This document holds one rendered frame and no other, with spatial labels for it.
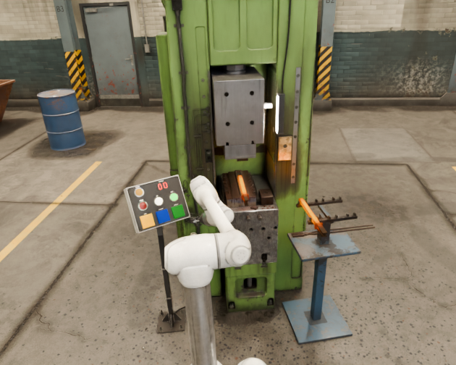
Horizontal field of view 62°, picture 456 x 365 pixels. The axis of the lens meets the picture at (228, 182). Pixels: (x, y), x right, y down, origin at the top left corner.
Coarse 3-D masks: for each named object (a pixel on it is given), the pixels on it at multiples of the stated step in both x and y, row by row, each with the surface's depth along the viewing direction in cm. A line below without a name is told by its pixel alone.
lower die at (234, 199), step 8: (232, 176) 283; (248, 176) 281; (224, 184) 274; (232, 184) 271; (248, 184) 270; (224, 192) 270; (232, 192) 260; (240, 192) 258; (248, 192) 259; (232, 200) 254; (240, 200) 254
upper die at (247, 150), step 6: (228, 144) 238; (246, 144) 237; (252, 144) 237; (228, 150) 237; (234, 150) 238; (240, 150) 238; (246, 150) 238; (252, 150) 239; (228, 156) 239; (234, 156) 240; (240, 156) 240; (246, 156) 240; (252, 156) 241
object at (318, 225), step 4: (300, 200) 249; (304, 200) 249; (304, 204) 244; (304, 208) 242; (308, 208) 240; (308, 212) 235; (312, 212) 235; (308, 216) 235; (312, 216) 231; (312, 220) 229; (316, 220) 227; (316, 224) 222; (320, 224) 222; (316, 228) 223; (320, 228) 218; (320, 232) 218; (324, 232) 214; (324, 236) 215
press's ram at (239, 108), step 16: (224, 80) 218; (240, 80) 219; (256, 80) 220; (224, 96) 222; (240, 96) 223; (256, 96) 224; (224, 112) 226; (240, 112) 227; (256, 112) 228; (224, 128) 231; (240, 128) 232; (256, 128) 233; (224, 144) 236; (240, 144) 236
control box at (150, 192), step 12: (156, 180) 233; (168, 180) 236; (132, 192) 226; (144, 192) 229; (156, 192) 232; (168, 192) 235; (180, 192) 238; (132, 204) 225; (156, 204) 231; (168, 204) 234; (180, 204) 238; (132, 216) 227
